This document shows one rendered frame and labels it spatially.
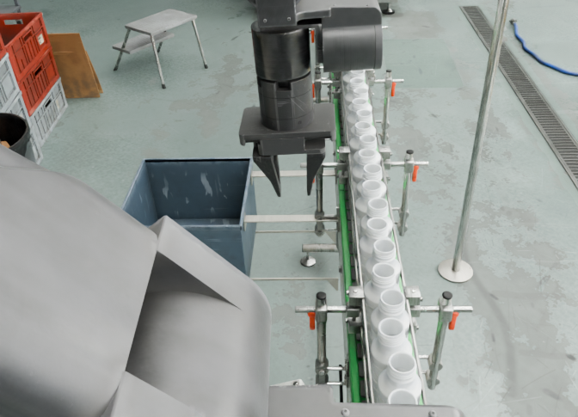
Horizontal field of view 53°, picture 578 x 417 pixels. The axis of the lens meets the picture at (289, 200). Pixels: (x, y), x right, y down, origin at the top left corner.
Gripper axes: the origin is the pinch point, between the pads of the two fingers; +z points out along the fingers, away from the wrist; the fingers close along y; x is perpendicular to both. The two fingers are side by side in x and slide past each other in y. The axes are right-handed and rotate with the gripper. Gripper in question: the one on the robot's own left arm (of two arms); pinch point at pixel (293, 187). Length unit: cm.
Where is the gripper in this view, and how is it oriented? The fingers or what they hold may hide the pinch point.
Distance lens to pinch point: 67.5
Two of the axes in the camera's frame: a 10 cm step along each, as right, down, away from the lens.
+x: -0.3, 5.9, -8.1
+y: -10.0, 0.4, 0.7
